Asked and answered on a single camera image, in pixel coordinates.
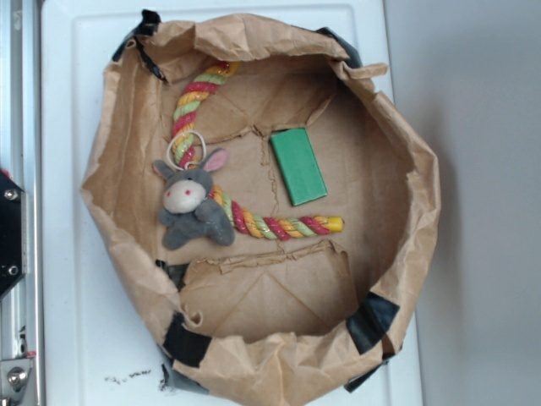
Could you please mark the white elastic loop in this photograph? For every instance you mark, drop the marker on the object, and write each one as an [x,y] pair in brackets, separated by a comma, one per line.
[181,150]

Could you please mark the brown paper bag bin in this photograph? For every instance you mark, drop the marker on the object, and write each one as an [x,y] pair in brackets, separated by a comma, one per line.
[309,298]

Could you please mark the black bracket plate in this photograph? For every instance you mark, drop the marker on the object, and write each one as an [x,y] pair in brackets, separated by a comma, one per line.
[12,234]

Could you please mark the grey plush donkey toy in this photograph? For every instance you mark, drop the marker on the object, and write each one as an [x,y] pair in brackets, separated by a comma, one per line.
[188,210]

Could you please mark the white plastic tray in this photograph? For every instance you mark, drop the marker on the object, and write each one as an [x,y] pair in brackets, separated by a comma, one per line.
[97,350]

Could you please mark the green rectangular block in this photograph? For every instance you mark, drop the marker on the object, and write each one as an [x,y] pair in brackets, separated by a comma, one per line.
[299,168]

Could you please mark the aluminium frame rail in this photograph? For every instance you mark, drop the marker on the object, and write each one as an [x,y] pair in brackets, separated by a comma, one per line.
[21,375]

